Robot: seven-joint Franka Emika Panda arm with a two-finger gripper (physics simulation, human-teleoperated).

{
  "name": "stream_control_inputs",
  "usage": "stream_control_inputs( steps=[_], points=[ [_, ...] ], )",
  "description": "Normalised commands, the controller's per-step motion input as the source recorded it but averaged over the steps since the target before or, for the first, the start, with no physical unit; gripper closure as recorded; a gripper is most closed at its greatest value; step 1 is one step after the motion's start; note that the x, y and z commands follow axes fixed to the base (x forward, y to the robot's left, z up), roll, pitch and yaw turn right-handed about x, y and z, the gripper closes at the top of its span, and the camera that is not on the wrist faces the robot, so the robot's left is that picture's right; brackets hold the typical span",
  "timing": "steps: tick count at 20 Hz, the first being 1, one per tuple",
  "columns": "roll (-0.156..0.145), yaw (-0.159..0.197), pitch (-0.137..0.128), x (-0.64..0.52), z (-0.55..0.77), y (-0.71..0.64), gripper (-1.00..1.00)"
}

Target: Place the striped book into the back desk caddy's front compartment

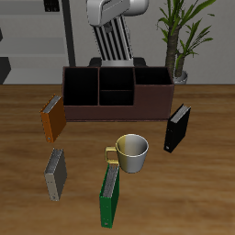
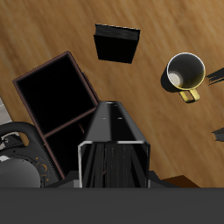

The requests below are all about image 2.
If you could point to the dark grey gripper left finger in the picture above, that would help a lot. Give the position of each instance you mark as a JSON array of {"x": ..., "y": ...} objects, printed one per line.
[{"x": 69, "y": 179}]

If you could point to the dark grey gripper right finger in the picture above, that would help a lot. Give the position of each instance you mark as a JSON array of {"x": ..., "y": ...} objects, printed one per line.
[{"x": 156, "y": 180}]

